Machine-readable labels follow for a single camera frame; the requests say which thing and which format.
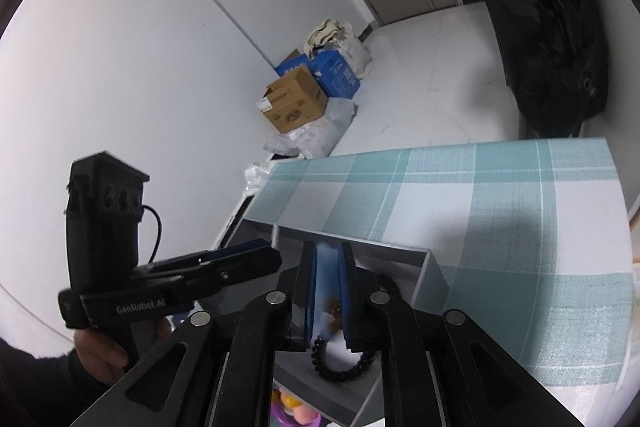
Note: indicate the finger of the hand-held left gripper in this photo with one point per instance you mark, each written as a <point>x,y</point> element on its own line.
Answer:
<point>240,249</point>
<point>250,267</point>

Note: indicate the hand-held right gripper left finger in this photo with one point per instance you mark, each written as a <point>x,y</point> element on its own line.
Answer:
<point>310,292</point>

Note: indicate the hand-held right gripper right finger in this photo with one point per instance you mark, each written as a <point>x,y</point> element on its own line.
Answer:
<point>348,292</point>

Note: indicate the grey cardboard box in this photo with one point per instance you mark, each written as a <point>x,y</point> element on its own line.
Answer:
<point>345,402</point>

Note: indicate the person's left forearm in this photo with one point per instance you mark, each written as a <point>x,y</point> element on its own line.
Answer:
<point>35,387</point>

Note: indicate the person's left hand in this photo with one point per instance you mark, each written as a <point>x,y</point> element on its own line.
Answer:
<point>97,352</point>

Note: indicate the black-edged board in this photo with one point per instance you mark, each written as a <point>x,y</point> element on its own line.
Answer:
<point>239,219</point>

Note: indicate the clear plastic wrapping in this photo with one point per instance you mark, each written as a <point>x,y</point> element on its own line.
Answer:
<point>256,174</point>
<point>320,132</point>

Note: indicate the yellow pink plastic ornament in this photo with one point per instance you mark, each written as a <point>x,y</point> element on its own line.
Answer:
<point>295,407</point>

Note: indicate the brown cardboard box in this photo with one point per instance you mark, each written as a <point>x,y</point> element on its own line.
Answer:
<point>295,102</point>

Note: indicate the blue cardboard box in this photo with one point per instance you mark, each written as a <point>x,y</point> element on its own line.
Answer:
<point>335,74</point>

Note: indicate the white plastic bag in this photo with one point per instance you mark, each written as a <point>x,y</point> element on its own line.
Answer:
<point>357,52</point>

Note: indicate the beige cloth bag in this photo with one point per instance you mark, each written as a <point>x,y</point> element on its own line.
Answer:
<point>325,34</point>

